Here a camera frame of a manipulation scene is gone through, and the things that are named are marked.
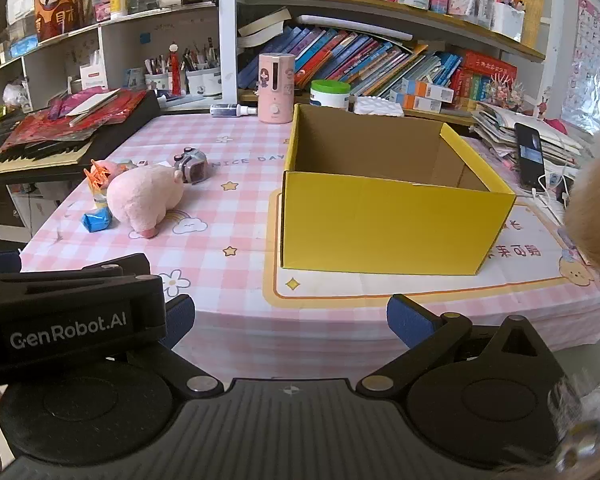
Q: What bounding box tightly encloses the beige fluffy plush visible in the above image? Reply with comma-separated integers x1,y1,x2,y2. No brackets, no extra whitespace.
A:
562,102,600,286

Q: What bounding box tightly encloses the small white pen holder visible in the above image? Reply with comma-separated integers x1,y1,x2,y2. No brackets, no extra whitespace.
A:
144,55,173,96

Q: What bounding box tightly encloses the black electronic keyboard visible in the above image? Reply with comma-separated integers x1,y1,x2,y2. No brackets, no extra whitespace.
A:
0,91,162,181

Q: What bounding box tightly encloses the white tissue pack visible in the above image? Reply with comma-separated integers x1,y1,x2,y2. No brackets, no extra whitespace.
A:
354,95,406,118

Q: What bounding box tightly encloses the pink checked tablecloth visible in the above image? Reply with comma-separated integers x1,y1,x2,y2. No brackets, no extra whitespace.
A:
19,110,600,356

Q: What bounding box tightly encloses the orange and white medicine box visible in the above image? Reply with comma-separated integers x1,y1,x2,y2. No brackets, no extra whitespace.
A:
402,78,455,102
390,91,443,113

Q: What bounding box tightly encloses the white charging cable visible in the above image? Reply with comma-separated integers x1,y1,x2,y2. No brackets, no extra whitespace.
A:
532,170,578,211

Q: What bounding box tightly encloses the white jar green lid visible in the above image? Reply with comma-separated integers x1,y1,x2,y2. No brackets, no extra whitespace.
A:
309,80,352,111

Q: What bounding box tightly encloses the fortune god paper box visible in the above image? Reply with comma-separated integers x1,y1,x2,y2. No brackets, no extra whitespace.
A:
32,0,83,43

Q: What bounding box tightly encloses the red boxed book set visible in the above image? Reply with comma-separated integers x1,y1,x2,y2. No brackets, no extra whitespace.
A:
452,50,518,106

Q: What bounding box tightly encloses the blue tissue packet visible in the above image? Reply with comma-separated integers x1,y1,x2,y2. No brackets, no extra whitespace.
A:
7,35,41,58

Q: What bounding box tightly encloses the white booklet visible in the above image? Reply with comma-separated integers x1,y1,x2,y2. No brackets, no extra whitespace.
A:
65,89,122,127

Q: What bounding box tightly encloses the pink wall poster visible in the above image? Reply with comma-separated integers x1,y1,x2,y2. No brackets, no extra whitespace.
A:
562,0,600,136

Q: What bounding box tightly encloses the pink plush pig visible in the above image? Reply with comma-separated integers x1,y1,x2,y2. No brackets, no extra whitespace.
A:
106,164,185,239

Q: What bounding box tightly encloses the white desk calendar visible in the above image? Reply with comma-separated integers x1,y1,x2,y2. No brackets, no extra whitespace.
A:
78,50,108,92

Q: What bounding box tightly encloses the white desk mat orange border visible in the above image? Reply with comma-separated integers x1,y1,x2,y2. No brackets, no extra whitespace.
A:
262,187,598,313

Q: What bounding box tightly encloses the large white pen holder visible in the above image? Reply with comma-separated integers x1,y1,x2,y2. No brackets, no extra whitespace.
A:
180,37,223,97

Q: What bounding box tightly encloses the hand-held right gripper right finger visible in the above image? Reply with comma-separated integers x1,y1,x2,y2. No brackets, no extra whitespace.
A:
356,294,563,401

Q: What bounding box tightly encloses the row of leaning books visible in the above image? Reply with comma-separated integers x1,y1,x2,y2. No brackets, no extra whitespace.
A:
237,25,463,98

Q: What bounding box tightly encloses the clear plastic wrap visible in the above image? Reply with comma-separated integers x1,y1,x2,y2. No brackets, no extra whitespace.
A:
550,375,600,476

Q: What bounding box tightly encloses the stack of papers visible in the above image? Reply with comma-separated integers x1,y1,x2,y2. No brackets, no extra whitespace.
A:
470,102,588,168

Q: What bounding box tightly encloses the wooden bookshelf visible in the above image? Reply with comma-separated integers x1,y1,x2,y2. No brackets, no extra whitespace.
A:
219,0,553,126

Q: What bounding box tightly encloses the pile of red envelopes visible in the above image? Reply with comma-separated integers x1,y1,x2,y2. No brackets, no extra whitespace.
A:
0,89,148,153

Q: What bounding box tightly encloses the white pencil cup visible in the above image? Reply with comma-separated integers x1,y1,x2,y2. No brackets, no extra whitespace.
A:
490,0,526,43

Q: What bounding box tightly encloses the white plastic bag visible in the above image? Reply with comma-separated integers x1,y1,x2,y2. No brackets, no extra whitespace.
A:
2,82,33,108

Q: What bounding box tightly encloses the yellow cardboard box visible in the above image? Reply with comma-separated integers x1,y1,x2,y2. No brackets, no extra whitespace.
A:
279,102,517,277

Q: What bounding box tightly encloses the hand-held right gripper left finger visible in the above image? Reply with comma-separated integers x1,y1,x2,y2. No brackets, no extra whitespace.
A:
147,294,225,402

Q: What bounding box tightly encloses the pink flower bouquet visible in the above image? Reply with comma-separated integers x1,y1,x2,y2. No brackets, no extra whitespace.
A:
482,72,528,111

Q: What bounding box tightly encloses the black smartphone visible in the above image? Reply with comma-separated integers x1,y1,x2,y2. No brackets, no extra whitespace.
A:
514,122,547,192

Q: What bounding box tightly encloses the orange and pink toy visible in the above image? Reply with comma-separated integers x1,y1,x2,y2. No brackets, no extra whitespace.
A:
82,159,117,208

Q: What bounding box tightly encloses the pink humidifier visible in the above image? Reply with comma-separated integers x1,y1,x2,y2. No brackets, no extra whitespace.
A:
257,52,296,124

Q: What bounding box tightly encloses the white shelf unit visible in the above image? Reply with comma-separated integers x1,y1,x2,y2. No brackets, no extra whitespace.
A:
0,2,221,111

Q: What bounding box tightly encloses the blue foil packet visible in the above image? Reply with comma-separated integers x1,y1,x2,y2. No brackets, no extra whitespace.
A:
81,208,113,234

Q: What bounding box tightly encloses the red doll tube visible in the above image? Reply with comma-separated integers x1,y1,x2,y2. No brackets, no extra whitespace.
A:
167,44,182,97

